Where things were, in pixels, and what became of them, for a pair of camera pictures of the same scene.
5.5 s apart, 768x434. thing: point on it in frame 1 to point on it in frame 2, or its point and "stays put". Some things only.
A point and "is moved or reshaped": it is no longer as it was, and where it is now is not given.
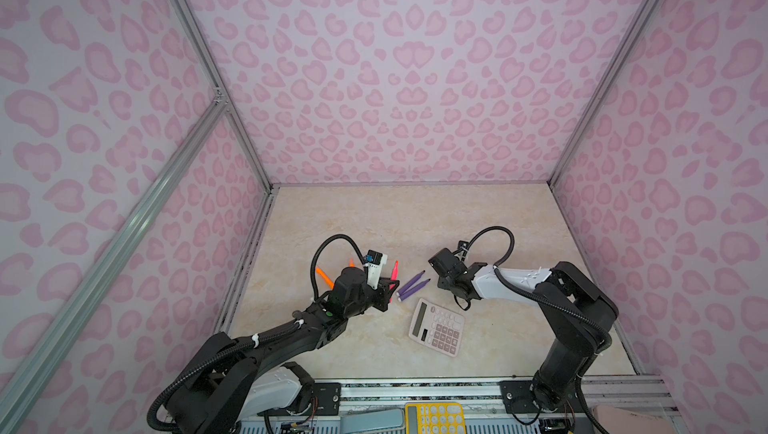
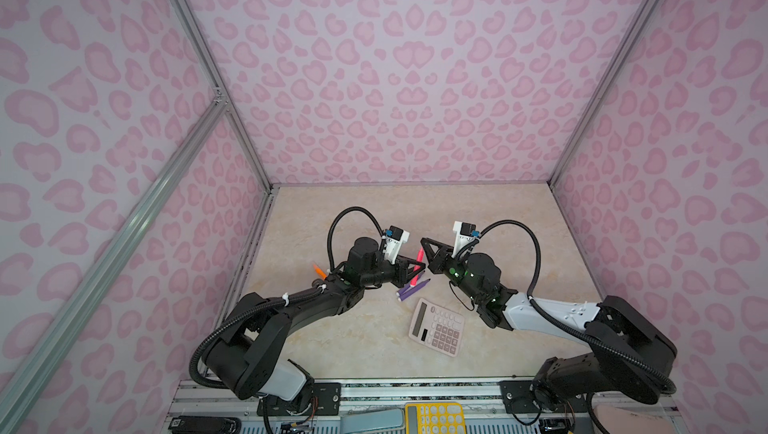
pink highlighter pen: (394, 276) is moved or reshaped
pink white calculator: (437, 327) stays put
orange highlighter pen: (323, 275) stays put
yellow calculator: (434, 418) stays put
